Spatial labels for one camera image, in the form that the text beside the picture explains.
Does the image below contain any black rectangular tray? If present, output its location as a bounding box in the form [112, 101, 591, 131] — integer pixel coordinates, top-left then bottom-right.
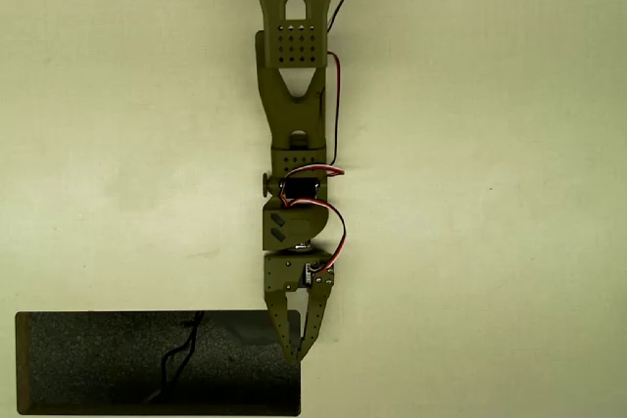
[14, 308, 303, 418]

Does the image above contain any long curved gripper servo wire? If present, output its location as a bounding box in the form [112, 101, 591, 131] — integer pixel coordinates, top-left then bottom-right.
[286, 198, 348, 275]

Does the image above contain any black cable under cutout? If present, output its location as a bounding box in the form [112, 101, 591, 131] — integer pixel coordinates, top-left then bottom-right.
[145, 310, 205, 403]

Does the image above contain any short looped servo wire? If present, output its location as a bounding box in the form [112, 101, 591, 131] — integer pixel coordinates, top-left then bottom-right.
[278, 164, 347, 207]

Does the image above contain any long red black arm cable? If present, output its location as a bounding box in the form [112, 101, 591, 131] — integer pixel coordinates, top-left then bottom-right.
[322, 0, 364, 167]

